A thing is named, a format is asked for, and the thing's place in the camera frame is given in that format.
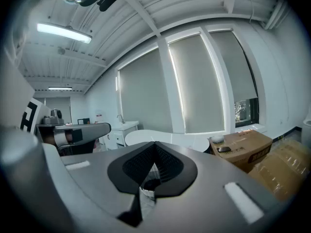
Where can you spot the white sink cabinet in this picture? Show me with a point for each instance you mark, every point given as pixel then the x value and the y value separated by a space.
pixel 121 132

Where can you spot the chrome faucet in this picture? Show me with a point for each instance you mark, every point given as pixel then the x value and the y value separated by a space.
pixel 120 118

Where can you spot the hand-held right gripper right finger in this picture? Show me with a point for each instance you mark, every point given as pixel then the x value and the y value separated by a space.
pixel 213 173

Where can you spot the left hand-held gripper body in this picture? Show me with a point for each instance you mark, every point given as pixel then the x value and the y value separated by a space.
pixel 46 120

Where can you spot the round ceiling smoke detector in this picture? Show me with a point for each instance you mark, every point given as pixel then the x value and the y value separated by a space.
pixel 61 50

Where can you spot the brown cardboard box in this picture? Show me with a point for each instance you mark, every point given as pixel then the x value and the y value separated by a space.
pixel 245 144

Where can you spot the white bathtub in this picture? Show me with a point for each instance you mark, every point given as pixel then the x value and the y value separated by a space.
pixel 170 137

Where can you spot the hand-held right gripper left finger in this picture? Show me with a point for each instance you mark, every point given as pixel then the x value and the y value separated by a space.
pixel 92 169

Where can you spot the long ceiling light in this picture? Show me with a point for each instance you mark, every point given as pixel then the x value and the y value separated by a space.
pixel 60 88
pixel 63 32

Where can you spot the small black device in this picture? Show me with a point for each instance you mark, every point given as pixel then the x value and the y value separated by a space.
pixel 224 149

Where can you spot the grey roller blind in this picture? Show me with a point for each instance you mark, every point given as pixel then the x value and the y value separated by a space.
pixel 145 93
pixel 199 84
pixel 236 67

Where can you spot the brown tape-wrapped package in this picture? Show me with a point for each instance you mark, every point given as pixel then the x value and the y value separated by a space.
pixel 284 169

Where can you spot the white ceiling duct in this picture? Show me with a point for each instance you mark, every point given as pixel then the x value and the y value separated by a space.
pixel 277 13

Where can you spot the white fluffy ball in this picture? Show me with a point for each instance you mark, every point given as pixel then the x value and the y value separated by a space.
pixel 217 139

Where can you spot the red and white sign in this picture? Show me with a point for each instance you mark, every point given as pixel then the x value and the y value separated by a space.
pixel 98 117

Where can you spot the dark window pane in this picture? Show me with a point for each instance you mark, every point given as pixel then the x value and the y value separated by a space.
pixel 246 111

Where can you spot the white toilet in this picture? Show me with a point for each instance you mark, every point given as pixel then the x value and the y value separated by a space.
pixel 306 132

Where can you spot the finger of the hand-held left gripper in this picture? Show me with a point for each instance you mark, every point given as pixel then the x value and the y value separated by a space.
pixel 92 130

